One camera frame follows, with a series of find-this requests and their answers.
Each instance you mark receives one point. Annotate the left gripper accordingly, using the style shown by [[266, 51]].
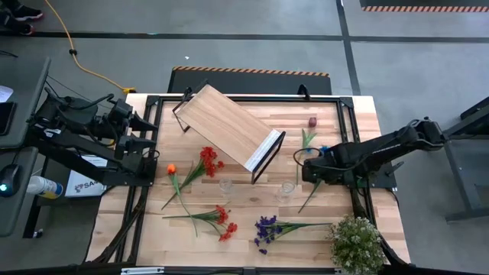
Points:
[[122, 114]]

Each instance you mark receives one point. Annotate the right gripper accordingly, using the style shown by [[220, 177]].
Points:
[[321, 168]]

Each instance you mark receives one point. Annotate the blue artificial flower bunch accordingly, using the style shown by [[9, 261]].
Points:
[[324, 149]]

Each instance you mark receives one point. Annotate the clear glass vase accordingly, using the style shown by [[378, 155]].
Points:
[[226, 185], [285, 191]]

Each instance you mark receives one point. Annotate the orange artificial tulip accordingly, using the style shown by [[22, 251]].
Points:
[[171, 169]]

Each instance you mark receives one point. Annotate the dark red artificial tulip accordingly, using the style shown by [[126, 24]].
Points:
[[312, 122]]

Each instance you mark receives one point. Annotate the red artificial flower bunch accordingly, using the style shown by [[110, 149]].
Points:
[[208, 156], [221, 215]]

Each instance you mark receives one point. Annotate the purple artificial flower bunch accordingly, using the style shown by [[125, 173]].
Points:
[[267, 227]]

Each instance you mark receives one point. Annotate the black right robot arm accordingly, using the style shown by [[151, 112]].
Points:
[[382, 147]]

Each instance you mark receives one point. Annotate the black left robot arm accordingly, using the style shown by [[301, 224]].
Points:
[[76, 110]]

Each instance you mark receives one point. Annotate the potted plant small white flowers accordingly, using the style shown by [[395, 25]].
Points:
[[357, 244]]

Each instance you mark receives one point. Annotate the black metal hook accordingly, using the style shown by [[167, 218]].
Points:
[[187, 92], [304, 91]]

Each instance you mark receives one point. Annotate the white printed cardboard box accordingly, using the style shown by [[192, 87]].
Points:
[[82, 183]]

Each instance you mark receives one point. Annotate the white spray can blue yellow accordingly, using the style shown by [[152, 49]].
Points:
[[44, 186]]

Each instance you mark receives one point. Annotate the black floor mat striped edge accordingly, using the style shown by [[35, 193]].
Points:
[[248, 84], [420, 3]]

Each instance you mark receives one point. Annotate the grey desk top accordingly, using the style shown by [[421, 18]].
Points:
[[11, 214], [26, 95]]

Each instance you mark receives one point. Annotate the black phone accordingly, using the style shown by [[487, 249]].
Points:
[[5, 118]]

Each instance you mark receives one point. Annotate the black computer mouse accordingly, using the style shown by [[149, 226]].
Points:
[[9, 179]]

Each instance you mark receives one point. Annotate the white paper sheet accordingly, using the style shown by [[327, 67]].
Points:
[[4, 93]]

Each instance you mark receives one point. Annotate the grey metal stand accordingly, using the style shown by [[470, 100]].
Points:
[[464, 183]]

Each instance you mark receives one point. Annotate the person's shoe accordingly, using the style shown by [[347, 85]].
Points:
[[28, 14], [21, 27]]

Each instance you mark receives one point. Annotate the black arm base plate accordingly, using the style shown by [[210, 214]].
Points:
[[386, 177]]

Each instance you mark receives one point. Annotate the black metal table frame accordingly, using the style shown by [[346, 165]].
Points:
[[324, 100]]

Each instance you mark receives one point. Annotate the wooden shelf black metal frame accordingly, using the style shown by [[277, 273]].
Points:
[[225, 122]]

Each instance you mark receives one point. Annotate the silver metal bracket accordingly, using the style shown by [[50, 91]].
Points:
[[141, 271]]

